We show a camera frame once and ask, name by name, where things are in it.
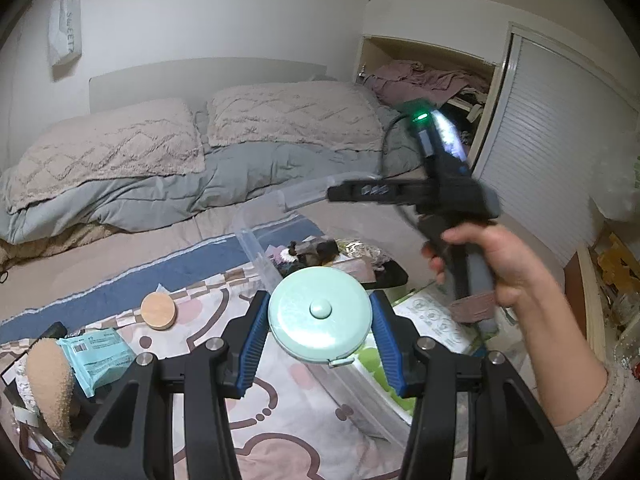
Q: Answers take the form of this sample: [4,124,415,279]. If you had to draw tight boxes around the pile of pink clothes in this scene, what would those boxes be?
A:
[362,60,491,108]

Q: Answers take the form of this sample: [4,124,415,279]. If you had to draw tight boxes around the grey-blue duvet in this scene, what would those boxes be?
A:
[0,105,426,246]

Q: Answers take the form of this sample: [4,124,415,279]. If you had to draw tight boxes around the white slatted closet door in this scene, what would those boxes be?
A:
[472,22,640,266]

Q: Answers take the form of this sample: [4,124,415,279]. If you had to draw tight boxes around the person's right hand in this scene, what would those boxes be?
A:
[422,224,563,308]

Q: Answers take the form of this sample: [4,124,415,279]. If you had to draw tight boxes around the wooden side shelf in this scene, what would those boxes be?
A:
[565,240,640,376]

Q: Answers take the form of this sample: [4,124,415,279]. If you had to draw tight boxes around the white plastic bag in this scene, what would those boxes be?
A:
[592,150,640,221]

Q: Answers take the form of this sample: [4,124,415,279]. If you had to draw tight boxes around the white hanging bag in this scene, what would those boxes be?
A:
[48,0,83,68]

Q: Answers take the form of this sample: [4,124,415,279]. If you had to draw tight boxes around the beige fuzzy blanket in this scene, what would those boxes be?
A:
[0,220,131,268]

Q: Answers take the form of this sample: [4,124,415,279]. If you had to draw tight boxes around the round wooden lid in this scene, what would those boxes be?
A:
[140,292,179,332]

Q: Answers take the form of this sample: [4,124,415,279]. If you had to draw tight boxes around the person's right forearm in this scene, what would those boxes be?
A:
[515,280,640,471]

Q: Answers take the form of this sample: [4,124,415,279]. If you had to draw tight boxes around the cream closet frame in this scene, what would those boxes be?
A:
[357,35,501,161]

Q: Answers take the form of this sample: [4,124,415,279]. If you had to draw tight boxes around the beige fuzzy plush toy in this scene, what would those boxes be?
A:
[25,338,81,438]

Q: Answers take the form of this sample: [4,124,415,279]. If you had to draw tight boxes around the teal wipes packet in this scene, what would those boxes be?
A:
[56,329,137,400]

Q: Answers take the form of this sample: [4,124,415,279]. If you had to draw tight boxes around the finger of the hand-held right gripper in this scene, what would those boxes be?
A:
[327,180,432,205]

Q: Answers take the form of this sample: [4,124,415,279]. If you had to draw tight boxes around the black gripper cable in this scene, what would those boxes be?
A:
[380,112,421,231]

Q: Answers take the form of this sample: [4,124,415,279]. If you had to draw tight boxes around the black flat case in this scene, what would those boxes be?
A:
[360,260,408,291]

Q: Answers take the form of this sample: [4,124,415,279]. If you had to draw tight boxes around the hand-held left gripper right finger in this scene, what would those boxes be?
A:
[369,290,581,480]

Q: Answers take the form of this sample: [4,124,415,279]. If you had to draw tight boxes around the mint green round container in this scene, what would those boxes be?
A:
[267,267,373,367]

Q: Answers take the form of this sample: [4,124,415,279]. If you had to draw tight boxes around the dark brown small item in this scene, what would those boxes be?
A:
[287,240,341,266]

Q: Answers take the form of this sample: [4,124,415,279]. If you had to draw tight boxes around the green dotted white packet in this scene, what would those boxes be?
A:
[350,285,481,411]

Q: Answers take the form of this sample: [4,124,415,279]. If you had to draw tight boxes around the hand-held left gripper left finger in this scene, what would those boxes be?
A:
[60,290,271,480]

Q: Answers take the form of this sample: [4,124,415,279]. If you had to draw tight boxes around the beige textured pillow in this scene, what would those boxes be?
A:
[206,81,386,153]
[7,99,207,213]

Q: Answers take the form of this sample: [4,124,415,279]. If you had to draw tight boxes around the clear plastic storage bin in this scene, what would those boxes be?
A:
[232,172,496,453]

